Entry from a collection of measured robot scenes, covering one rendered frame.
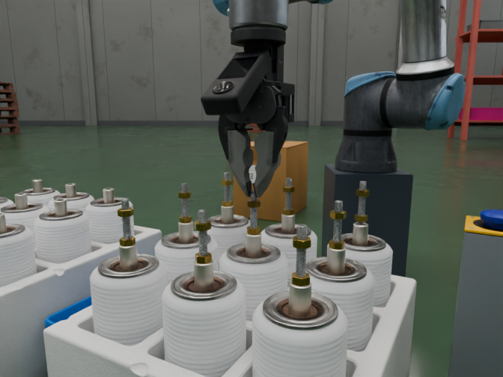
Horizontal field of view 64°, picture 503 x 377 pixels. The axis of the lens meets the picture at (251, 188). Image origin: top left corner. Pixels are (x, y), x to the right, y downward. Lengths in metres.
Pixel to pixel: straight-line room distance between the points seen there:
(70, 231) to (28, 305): 0.15
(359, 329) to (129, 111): 10.67
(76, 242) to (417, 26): 0.78
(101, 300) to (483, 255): 0.45
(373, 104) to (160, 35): 10.10
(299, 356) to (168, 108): 10.46
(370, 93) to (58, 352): 0.79
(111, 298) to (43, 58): 11.52
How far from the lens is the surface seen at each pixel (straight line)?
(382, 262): 0.61
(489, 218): 0.54
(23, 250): 0.76
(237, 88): 0.46
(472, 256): 0.54
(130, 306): 0.52
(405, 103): 0.95
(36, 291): 0.75
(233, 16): 0.54
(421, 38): 0.93
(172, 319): 0.46
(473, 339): 0.58
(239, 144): 0.53
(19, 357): 0.78
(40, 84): 11.99
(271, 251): 0.57
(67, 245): 0.82
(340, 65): 10.67
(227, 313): 0.45
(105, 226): 0.89
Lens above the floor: 0.45
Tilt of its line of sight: 11 degrees down
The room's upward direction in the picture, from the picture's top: straight up
